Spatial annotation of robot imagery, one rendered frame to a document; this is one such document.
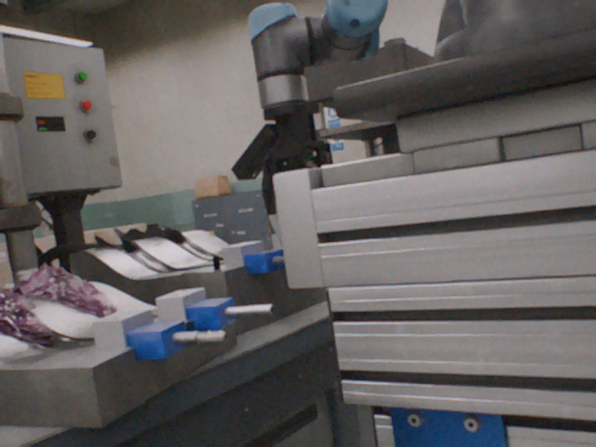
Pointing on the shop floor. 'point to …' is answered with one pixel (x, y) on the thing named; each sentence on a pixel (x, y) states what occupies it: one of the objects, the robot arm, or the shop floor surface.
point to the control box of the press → (63, 130)
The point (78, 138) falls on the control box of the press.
